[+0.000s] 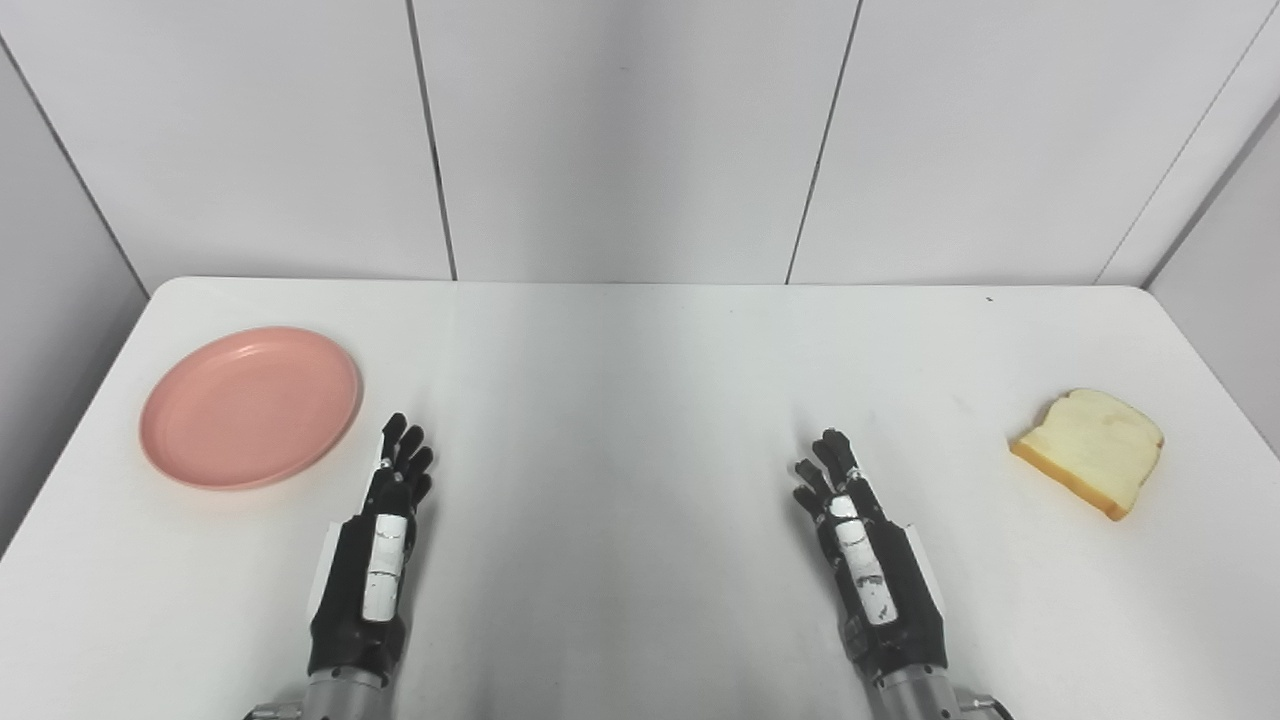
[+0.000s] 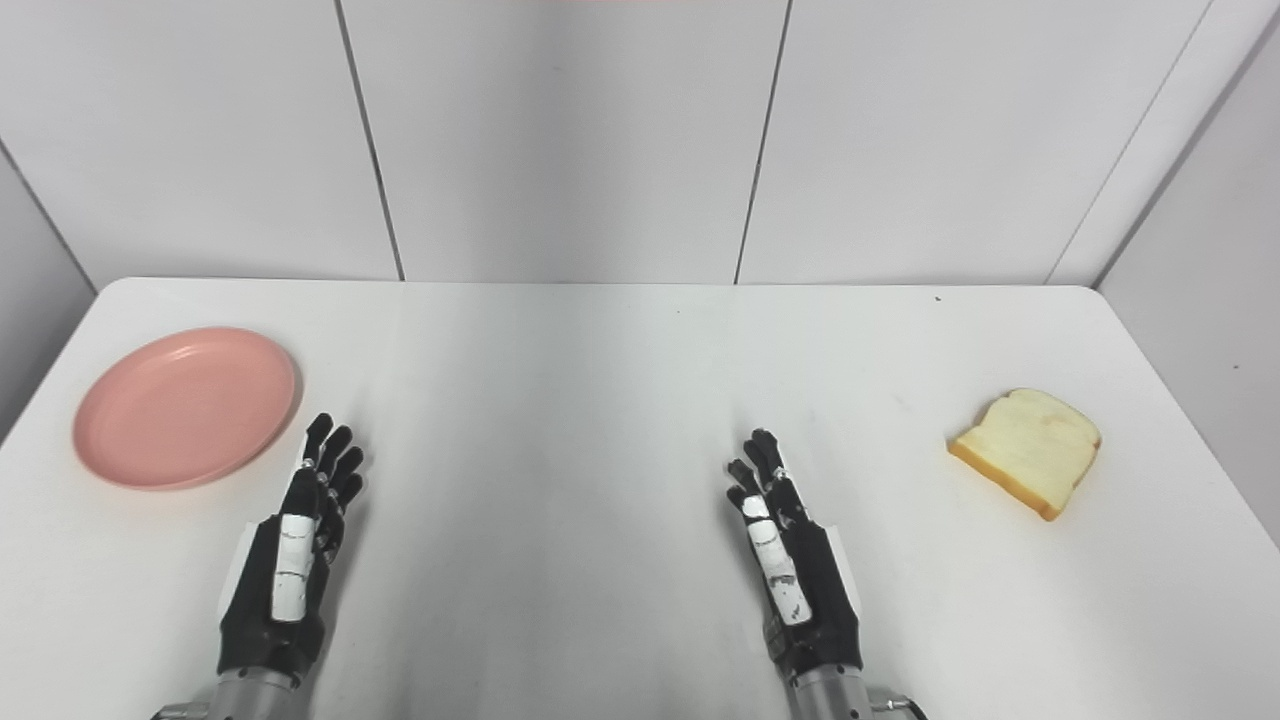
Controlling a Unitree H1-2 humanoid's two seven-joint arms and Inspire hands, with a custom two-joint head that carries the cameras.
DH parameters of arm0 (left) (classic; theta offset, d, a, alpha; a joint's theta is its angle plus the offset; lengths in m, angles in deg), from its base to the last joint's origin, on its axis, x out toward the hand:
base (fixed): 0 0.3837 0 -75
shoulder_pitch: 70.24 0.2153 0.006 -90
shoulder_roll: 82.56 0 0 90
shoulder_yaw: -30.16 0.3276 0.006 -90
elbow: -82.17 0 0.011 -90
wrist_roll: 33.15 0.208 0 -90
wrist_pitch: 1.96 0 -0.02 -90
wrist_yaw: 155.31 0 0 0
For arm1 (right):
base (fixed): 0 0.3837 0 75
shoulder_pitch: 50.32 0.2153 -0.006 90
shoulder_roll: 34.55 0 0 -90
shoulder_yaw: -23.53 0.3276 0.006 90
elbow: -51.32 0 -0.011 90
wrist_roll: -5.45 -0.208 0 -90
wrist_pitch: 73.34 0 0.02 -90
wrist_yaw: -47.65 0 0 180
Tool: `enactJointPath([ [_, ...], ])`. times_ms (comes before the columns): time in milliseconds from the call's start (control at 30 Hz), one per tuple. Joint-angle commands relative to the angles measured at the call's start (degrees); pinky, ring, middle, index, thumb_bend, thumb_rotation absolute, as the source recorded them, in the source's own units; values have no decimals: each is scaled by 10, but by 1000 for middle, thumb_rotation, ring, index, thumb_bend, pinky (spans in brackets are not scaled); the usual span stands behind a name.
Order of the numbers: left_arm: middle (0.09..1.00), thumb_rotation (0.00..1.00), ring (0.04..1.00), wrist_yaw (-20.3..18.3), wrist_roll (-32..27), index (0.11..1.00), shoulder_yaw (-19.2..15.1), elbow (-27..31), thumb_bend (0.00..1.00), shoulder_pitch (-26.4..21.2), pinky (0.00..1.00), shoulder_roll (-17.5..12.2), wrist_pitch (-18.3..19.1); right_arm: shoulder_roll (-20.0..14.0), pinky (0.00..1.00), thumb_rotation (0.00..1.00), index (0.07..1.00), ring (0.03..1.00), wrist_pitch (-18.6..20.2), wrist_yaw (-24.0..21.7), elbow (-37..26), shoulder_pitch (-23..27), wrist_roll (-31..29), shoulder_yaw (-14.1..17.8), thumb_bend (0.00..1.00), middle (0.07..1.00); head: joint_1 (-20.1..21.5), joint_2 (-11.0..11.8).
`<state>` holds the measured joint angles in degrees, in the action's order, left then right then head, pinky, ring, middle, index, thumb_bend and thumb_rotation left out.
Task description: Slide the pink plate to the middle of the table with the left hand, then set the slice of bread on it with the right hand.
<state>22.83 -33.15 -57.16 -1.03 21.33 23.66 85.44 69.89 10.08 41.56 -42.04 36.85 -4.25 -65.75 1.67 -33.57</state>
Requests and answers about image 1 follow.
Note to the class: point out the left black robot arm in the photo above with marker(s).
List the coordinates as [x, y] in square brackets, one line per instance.
[335, 698]

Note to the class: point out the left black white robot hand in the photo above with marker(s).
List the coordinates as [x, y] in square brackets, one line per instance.
[365, 590]

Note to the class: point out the pink round plate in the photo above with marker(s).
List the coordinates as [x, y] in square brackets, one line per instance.
[250, 407]

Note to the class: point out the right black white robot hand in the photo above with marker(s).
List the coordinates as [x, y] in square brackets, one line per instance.
[880, 590]

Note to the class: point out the slice of white bread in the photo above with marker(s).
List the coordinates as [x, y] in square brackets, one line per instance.
[1090, 450]

